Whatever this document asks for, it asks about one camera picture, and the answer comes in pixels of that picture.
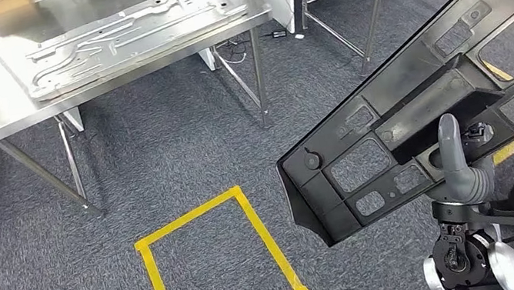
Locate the stamped sheet metal plate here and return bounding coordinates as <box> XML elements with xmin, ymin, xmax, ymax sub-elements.
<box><xmin>15</xmin><ymin>0</ymin><xmax>259</xmax><ymax>105</ymax></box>

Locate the yellow floor tape square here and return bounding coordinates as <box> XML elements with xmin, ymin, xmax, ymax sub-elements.
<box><xmin>128</xmin><ymin>177</ymin><xmax>311</xmax><ymax>290</ymax></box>

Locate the black plastic bumper part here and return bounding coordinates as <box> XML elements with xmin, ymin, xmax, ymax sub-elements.
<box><xmin>250</xmin><ymin>0</ymin><xmax>514</xmax><ymax>254</ymax></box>

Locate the thin black cable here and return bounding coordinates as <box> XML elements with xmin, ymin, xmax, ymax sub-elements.
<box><xmin>211</xmin><ymin>28</ymin><xmax>278</xmax><ymax>69</ymax></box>

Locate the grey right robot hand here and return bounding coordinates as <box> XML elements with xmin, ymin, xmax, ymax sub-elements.
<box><xmin>413</xmin><ymin>107</ymin><xmax>502</xmax><ymax>213</ymax></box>

